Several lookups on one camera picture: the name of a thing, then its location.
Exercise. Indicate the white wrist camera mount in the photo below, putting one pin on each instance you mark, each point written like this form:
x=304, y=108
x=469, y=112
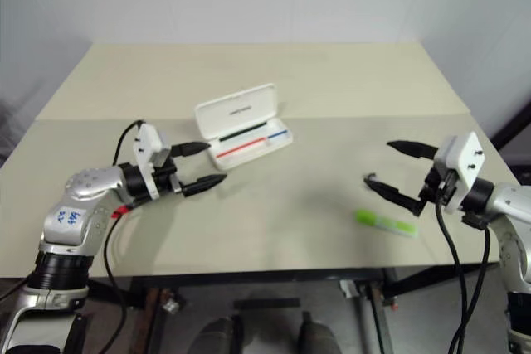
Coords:
x=146, y=142
x=466, y=159

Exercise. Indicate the red and blue pen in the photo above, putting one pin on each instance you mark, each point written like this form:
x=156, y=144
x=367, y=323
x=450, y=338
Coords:
x=240, y=147

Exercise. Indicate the small metal bracket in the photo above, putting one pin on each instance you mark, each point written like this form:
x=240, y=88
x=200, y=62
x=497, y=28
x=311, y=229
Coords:
x=173, y=303

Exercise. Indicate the rusty brown metal leg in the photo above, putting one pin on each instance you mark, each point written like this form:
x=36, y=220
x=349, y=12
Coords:
x=148, y=321

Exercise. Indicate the black metal table frame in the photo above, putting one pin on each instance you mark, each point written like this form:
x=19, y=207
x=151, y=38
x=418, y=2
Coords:
x=249, y=280

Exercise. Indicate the dark rounded shape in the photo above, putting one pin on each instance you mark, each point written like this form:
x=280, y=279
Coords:
x=319, y=335

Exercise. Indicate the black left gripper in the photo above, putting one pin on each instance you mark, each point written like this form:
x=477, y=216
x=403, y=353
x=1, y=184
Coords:
x=167, y=180

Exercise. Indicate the dark metal frame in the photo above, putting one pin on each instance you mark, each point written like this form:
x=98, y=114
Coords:
x=512, y=119

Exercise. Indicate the white plastic pencil case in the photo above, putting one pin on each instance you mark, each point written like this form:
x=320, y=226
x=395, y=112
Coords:
x=236, y=111

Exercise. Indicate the green marker pen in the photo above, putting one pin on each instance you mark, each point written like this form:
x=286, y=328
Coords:
x=386, y=223

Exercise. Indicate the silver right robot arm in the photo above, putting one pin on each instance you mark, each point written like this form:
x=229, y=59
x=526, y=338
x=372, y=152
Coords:
x=514, y=213

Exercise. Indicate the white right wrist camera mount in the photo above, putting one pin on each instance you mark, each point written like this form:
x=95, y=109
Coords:
x=466, y=159

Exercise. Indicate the white plastic bracket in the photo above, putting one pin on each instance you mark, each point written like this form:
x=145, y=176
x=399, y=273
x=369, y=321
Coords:
x=348, y=289

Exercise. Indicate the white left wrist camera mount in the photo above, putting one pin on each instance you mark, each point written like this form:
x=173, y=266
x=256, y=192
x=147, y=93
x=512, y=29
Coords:
x=146, y=142

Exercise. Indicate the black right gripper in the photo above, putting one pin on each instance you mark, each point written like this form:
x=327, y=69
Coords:
x=437, y=188

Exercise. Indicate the black pen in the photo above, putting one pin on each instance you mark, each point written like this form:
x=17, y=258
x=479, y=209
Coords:
x=245, y=130

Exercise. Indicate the grey metal pole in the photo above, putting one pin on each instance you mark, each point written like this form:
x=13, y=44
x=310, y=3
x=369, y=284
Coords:
x=367, y=329

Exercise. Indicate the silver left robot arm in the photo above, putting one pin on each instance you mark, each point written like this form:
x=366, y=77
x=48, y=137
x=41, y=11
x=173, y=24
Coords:
x=79, y=221

